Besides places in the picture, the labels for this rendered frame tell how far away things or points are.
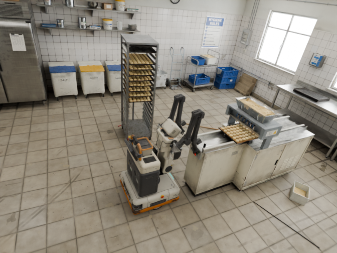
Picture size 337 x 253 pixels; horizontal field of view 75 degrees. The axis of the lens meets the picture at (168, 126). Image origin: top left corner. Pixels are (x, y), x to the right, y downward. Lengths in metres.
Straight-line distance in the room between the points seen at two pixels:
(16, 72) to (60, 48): 1.28
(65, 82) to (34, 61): 0.79
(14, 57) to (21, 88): 0.61
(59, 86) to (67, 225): 3.46
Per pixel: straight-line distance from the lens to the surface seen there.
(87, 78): 5.67
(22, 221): 3.33
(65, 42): 6.10
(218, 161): 3.06
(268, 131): 3.03
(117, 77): 5.77
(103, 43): 6.18
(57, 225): 3.15
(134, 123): 4.51
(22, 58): 5.28
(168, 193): 3.00
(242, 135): 3.20
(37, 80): 5.39
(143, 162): 2.55
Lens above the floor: 2.50
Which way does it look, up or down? 32 degrees down
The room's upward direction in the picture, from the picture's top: 7 degrees clockwise
